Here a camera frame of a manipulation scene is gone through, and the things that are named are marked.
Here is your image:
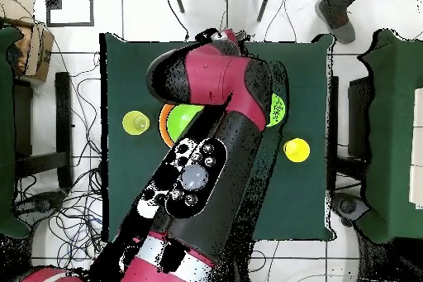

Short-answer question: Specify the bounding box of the tangle of floor cables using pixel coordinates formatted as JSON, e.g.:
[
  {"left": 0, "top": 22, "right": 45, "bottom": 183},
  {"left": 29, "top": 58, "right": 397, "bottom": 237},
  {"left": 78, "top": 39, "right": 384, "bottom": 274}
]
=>
[{"left": 14, "top": 40, "right": 107, "bottom": 270}]

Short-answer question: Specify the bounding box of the translucent yellow-green cup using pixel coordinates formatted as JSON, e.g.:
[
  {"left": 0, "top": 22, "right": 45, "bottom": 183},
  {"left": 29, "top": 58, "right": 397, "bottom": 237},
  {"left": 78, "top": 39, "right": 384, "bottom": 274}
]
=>
[{"left": 121, "top": 110, "right": 151, "bottom": 136}]

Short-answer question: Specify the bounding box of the opaque yellow cup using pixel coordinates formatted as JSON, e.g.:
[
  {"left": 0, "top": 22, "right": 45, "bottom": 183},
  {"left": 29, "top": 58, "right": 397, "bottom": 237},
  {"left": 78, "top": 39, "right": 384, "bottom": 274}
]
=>
[{"left": 283, "top": 137, "right": 311, "bottom": 164}]

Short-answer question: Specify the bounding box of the person's foot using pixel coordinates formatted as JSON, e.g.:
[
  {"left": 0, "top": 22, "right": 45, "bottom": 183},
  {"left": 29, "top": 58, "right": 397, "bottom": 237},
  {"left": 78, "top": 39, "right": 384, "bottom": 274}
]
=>
[{"left": 314, "top": 0, "right": 357, "bottom": 45}]

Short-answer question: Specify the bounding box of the black square floor frame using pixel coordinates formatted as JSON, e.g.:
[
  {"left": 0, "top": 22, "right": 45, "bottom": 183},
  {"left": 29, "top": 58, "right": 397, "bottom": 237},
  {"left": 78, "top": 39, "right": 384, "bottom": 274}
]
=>
[{"left": 45, "top": 0, "right": 95, "bottom": 27}]

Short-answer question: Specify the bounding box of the dark green tablecloth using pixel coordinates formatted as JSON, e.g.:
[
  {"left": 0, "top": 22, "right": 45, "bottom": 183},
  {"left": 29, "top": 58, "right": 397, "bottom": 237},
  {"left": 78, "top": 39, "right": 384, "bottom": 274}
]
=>
[{"left": 98, "top": 32, "right": 338, "bottom": 243}]

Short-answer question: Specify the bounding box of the brown cardboard box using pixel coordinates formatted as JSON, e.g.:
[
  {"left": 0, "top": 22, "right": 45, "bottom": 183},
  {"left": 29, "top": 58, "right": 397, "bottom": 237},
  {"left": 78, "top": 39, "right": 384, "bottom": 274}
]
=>
[{"left": 0, "top": 0, "right": 55, "bottom": 83}]

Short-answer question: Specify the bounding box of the green cloth covered table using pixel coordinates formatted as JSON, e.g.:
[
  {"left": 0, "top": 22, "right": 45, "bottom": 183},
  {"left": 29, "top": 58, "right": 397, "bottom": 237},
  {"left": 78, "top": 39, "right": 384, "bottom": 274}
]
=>
[
  {"left": 356, "top": 28, "right": 423, "bottom": 245},
  {"left": 0, "top": 25, "right": 32, "bottom": 240}
]

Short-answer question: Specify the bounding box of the black camera tripod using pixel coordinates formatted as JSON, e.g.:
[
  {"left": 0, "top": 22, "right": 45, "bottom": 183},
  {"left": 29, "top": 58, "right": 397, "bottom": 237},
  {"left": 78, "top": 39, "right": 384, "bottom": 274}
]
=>
[{"left": 170, "top": 0, "right": 274, "bottom": 22}]

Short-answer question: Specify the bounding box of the large orange bowl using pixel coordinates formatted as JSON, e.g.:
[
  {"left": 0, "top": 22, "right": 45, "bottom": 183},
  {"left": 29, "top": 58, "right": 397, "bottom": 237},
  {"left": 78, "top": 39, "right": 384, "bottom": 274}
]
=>
[{"left": 159, "top": 103, "right": 177, "bottom": 150}]

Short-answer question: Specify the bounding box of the white box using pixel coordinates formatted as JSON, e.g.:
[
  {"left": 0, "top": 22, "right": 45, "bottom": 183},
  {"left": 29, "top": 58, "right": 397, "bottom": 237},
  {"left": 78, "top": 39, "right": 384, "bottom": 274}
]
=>
[{"left": 409, "top": 87, "right": 423, "bottom": 210}]

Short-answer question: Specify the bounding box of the dark grey base foot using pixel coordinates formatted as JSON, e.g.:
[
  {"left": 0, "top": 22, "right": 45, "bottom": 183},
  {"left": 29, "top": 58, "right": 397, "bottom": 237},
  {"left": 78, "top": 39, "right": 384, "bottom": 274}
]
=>
[
  {"left": 330, "top": 191, "right": 370, "bottom": 227},
  {"left": 14, "top": 190, "right": 67, "bottom": 227}
]

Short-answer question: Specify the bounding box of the large green bowl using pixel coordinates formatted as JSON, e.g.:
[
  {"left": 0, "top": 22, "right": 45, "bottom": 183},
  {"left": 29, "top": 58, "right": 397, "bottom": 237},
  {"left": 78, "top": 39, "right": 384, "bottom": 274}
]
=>
[{"left": 166, "top": 103, "right": 205, "bottom": 143}]

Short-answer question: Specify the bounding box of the small green bowl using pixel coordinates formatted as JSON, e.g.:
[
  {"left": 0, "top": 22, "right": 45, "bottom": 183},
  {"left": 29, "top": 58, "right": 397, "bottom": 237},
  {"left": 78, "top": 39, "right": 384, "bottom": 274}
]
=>
[{"left": 265, "top": 93, "right": 288, "bottom": 128}]

